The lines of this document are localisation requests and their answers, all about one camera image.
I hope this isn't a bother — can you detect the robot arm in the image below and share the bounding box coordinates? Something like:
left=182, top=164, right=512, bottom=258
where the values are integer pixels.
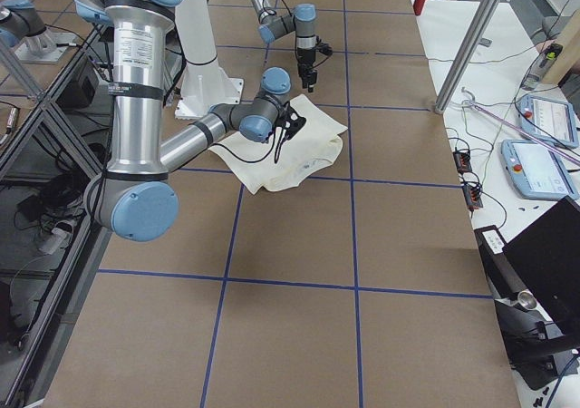
left=250, top=0, right=323, bottom=92
left=74, top=0, right=305, bottom=242

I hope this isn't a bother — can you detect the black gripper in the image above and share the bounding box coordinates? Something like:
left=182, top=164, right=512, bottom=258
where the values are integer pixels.
left=296, top=49, right=317, bottom=92
left=276, top=111, right=297, bottom=142

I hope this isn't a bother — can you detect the blue teach pendant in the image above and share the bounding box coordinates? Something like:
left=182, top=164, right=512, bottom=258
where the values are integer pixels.
left=517, top=94, right=579, bottom=149
left=500, top=140, right=579, bottom=200

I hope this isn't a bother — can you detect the aluminium frame post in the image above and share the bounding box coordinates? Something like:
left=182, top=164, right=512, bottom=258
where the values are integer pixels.
left=434, top=0, right=500, bottom=114

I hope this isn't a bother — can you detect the near blue teach pendant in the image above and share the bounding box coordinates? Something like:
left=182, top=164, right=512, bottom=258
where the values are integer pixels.
left=500, top=140, right=579, bottom=200

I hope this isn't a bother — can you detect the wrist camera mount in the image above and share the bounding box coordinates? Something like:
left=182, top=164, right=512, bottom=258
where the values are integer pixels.
left=287, top=112, right=306, bottom=134
left=316, top=43, right=334, bottom=57

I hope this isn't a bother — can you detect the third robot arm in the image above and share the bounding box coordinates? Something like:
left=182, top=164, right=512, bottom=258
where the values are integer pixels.
left=1, top=0, right=76, bottom=63

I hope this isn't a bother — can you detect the far blue teach pendant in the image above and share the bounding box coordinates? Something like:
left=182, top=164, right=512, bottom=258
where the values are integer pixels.
left=517, top=94, right=579, bottom=149

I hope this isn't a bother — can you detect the cream long sleeve shirt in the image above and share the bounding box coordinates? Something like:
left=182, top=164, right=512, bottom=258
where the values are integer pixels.
left=209, top=94, right=347, bottom=194

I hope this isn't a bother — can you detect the black laptop computer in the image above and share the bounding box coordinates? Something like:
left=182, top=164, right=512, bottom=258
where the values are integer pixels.
left=502, top=194, right=580, bottom=336

